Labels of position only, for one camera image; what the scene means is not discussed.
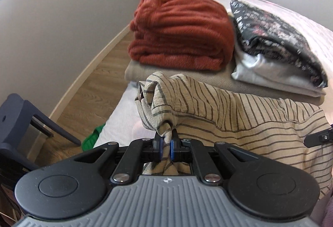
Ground pink dotted bed sheet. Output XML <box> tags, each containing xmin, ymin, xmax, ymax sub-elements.
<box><xmin>93</xmin><ymin>0</ymin><xmax>333</xmax><ymax>227</ymax></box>

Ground beige folded blanket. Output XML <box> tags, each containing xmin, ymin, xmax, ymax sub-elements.
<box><xmin>125</xmin><ymin>61</ymin><xmax>325</xmax><ymax>106</ymax></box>

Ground dark blue chair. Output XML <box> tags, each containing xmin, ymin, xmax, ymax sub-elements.
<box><xmin>1</xmin><ymin>93</ymin><xmax>81</xmax><ymax>171</ymax></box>

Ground black floral folded garment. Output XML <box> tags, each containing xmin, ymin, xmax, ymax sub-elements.
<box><xmin>230</xmin><ymin>0</ymin><xmax>328</xmax><ymax>88</ymax></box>

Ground rust red folded blanket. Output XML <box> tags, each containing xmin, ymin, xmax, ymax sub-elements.
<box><xmin>128</xmin><ymin>0</ymin><xmax>235</xmax><ymax>71</ymax></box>

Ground green cloth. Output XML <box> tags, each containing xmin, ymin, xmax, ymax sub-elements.
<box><xmin>81</xmin><ymin>124</ymin><xmax>105</xmax><ymax>151</ymax></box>

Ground beige striped button shirt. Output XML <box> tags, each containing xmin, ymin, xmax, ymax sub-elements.
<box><xmin>135</xmin><ymin>72</ymin><xmax>332</xmax><ymax>196</ymax></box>

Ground white folded garment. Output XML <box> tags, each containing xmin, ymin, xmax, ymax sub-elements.
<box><xmin>227</xmin><ymin>11</ymin><xmax>327</xmax><ymax>98</ymax></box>

